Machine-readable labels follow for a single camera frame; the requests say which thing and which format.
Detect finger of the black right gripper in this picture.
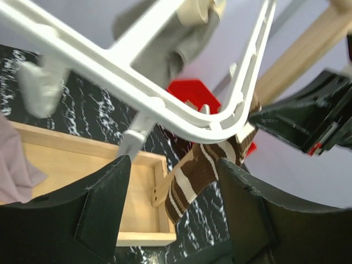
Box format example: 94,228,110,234
249,70,338,151

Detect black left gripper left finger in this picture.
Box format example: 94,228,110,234
1,156,131,263

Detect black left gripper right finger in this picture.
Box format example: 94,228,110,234
217,158,351,263

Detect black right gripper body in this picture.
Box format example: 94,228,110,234
302,34,351,156

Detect brown striped sock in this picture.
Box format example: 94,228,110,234
163,93,262,226

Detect white plastic clip hanger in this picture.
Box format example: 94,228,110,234
1,1,276,158

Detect wooden clothes rack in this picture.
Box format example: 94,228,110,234
13,1,351,246

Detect mauve hanging cloth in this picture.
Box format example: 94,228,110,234
1,116,47,204

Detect red plastic bin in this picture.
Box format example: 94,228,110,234
166,79,258,159

